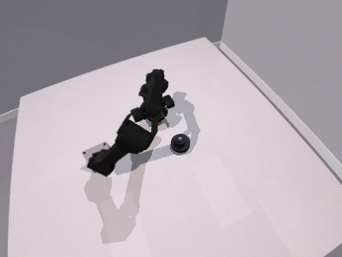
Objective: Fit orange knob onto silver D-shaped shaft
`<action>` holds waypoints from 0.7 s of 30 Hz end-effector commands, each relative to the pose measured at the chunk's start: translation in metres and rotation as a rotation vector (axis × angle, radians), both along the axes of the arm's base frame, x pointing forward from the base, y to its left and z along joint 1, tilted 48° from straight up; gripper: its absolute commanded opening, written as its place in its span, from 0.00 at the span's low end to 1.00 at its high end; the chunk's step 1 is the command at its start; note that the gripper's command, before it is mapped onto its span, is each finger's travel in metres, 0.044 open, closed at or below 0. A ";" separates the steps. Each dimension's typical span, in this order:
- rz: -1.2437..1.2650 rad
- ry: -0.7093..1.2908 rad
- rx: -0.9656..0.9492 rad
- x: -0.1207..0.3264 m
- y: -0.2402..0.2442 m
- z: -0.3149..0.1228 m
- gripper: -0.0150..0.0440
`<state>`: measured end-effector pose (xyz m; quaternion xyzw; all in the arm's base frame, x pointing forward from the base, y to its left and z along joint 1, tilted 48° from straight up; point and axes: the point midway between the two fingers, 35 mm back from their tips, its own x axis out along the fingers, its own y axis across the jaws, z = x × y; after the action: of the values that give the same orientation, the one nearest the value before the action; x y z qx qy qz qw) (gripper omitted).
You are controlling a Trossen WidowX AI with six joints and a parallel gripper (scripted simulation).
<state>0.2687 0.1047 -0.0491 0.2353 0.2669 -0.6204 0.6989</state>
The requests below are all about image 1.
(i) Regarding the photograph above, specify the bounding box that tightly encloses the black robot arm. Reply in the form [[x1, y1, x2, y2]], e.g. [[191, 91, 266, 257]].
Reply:
[[87, 69, 168, 177]]

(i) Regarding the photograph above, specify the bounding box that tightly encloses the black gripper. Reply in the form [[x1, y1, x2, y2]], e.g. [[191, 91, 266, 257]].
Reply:
[[130, 95, 174, 122]]

